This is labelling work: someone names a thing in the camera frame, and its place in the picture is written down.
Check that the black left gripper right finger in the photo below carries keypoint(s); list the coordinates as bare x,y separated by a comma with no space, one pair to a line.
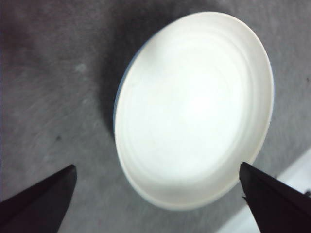
279,208

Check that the white round plate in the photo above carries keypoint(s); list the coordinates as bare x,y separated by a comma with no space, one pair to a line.
194,111

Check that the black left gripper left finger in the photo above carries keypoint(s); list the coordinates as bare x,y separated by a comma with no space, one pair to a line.
34,208

